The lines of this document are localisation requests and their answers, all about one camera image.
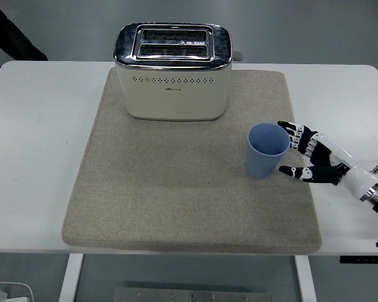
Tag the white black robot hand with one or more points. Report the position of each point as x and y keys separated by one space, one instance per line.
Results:
x=357 y=177

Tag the blue ribbed plastic cup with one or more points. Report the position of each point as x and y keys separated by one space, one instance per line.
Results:
x=261 y=163

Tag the black table control panel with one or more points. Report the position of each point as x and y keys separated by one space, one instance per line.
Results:
x=365 y=260

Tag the white table leg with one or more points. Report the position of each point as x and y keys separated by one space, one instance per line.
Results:
x=70 y=277
x=305 y=280

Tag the beige felt mat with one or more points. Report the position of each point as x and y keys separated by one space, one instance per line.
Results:
x=182 y=204

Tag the cream and chrome toaster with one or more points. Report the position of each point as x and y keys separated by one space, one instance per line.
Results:
x=173 y=97

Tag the white plastic bin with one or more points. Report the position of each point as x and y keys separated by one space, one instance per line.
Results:
x=25 y=291

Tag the person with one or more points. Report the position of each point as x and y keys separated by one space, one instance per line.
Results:
x=9 y=37

